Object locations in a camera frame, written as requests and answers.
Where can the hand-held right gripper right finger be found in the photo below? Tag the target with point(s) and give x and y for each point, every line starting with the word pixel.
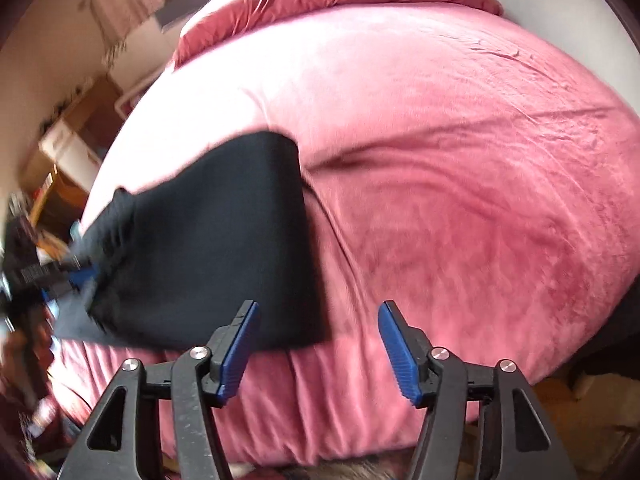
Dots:
pixel 399 355

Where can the wooden desk with white cabinet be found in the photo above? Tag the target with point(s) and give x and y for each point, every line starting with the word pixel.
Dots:
pixel 90 110

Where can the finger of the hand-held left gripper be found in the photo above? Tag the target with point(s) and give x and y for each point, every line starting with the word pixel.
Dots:
pixel 82 278

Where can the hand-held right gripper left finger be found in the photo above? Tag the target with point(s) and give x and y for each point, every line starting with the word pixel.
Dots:
pixel 240 355

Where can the black pants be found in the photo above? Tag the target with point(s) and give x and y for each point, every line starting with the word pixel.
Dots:
pixel 225 240

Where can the bed with pink sheet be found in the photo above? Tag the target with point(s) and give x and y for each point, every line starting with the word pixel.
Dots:
pixel 450 160

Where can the white nightstand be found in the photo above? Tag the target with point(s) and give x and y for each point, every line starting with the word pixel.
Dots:
pixel 125 102

